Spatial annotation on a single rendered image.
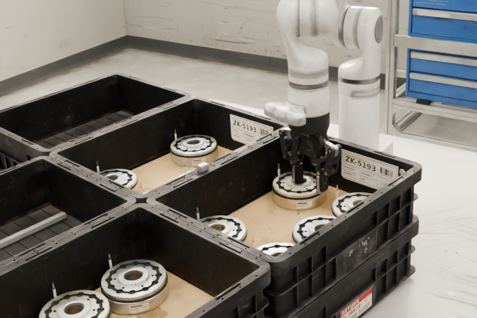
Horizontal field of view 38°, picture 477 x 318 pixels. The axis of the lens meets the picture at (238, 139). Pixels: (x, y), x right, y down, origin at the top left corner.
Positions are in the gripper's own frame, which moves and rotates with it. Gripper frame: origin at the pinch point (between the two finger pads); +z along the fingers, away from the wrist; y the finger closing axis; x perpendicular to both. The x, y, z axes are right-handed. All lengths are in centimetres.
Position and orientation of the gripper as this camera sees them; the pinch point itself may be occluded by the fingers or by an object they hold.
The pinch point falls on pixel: (309, 180)
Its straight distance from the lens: 132.4
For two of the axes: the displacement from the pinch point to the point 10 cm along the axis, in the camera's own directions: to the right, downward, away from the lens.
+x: -7.5, 3.0, -5.9
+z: 0.5, 9.2, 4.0
